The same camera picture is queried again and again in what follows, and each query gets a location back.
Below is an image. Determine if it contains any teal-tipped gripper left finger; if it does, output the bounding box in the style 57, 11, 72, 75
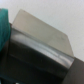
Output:
0, 9, 11, 51

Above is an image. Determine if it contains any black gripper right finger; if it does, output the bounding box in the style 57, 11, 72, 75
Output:
0, 26, 84, 84

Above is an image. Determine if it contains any black kcup holder drawer box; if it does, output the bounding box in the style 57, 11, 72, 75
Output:
11, 10, 74, 68

